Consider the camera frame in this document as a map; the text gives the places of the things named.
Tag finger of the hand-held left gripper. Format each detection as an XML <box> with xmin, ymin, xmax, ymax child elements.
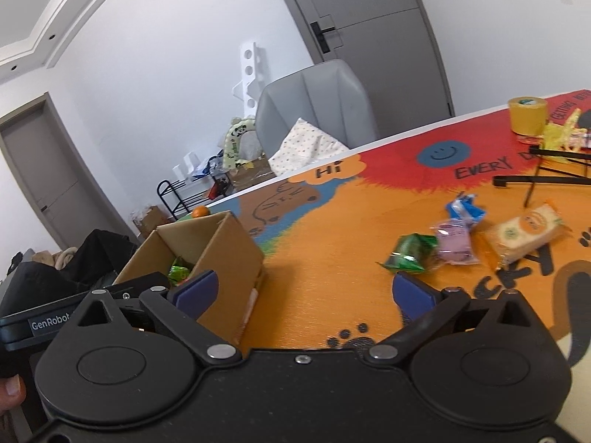
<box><xmin>104</xmin><ymin>271</ymin><xmax>172</xmax><ymax>309</ymax></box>

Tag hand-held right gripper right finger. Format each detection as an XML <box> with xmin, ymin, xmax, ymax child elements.
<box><xmin>367</xmin><ymin>271</ymin><xmax>546</xmax><ymax>364</ymax></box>

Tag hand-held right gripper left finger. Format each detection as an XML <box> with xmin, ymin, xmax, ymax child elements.
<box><xmin>73</xmin><ymin>270</ymin><xmax>243</xmax><ymax>365</ymax></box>

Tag bright green snack packet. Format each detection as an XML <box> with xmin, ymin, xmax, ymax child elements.
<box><xmin>167</xmin><ymin>255</ymin><xmax>195</xmax><ymax>288</ymax></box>

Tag brown cardboard box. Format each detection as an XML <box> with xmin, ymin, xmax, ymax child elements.
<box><xmin>113</xmin><ymin>210</ymin><xmax>265</xmax><ymax>347</ymax></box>

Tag person's left hand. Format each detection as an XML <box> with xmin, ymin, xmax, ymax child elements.
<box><xmin>0</xmin><ymin>375</ymin><xmax>27</xmax><ymax>411</ymax></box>

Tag black cloth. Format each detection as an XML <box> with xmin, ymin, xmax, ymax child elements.
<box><xmin>69</xmin><ymin>229</ymin><xmax>140</xmax><ymax>294</ymax></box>

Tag dark green snack packet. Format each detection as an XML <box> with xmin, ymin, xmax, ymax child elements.
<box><xmin>378</xmin><ymin>233</ymin><xmax>440</xmax><ymax>274</ymax></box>

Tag dark grey bag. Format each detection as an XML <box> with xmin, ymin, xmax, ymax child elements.
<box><xmin>0</xmin><ymin>258</ymin><xmax>94</xmax><ymax>320</ymax></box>

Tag small cardboard carton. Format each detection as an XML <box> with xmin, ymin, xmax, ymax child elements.
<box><xmin>133</xmin><ymin>204</ymin><xmax>172</xmax><ymax>241</ymax></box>

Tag pale pink snack packet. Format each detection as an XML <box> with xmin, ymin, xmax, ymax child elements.
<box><xmin>431</xmin><ymin>220</ymin><xmax>482</xmax><ymax>267</ymax></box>

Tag beige cloth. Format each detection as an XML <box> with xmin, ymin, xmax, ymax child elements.
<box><xmin>31</xmin><ymin>248</ymin><xmax>71</xmax><ymax>269</ymax></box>

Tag colourful printed table mat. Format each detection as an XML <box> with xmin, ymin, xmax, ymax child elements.
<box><xmin>203</xmin><ymin>87</ymin><xmax>591</xmax><ymax>366</ymax></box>

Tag black metal shoe rack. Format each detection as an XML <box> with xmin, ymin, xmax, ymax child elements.
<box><xmin>156</xmin><ymin>178</ymin><xmax>219</xmax><ymax>223</ymax></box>

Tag blue and white candy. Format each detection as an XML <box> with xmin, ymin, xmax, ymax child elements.
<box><xmin>445</xmin><ymin>193</ymin><xmax>487</xmax><ymax>232</ymax></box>

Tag blue plastic bag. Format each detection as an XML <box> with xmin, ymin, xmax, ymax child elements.
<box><xmin>191</xmin><ymin>156</ymin><xmax>228</xmax><ymax>182</ymax></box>

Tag open cardboard carton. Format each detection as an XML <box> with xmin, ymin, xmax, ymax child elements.
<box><xmin>225</xmin><ymin>156</ymin><xmax>274</xmax><ymax>193</ymax></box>

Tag beige cake packet orange circle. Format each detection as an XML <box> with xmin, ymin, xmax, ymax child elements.
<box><xmin>484</xmin><ymin>202</ymin><xmax>572</xmax><ymax>271</ymax></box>

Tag grey side door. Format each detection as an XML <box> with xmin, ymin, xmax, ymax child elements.
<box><xmin>0</xmin><ymin>93</ymin><xmax>140</xmax><ymax>246</ymax></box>

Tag green panda print pillow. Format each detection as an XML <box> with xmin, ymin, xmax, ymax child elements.
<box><xmin>222</xmin><ymin>117</ymin><xmax>256</xmax><ymax>172</ymax></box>

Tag polka dot pillow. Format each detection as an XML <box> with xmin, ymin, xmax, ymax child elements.
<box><xmin>268</xmin><ymin>117</ymin><xmax>352</xmax><ymax>177</ymax></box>

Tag yellow tape roll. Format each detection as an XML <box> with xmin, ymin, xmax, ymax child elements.
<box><xmin>507</xmin><ymin>96</ymin><xmax>549</xmax><ymax>136</ymax></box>

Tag yellow snack packets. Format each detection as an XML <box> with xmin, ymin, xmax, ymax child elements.
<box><xmin>542</xmin><ymin>108</ymin><xmax>583</xmax><ymax>163</ymax></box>

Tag grey chair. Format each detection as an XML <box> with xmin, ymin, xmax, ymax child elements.
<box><xmin>255</xmin><ymin>58</ymin><xmax>380</xmax><ymax>163</ymax></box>

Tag white perforated rack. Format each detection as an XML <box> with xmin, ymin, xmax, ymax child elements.
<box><xmin>230</xmin><ymin>42</ymin><xmax>269</xmax><ymax>117</ymax></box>

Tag black wire rack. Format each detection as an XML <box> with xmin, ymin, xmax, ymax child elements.
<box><xmin>492</xmin><ymin>111</ymin><xmax>591</xmax><ymax>209</ymax></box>

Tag black door handle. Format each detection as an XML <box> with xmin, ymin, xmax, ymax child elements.
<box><xmin>310</xmin><ymin>20</ymin><xmax>339</xmax><ymax>54</ymax></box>

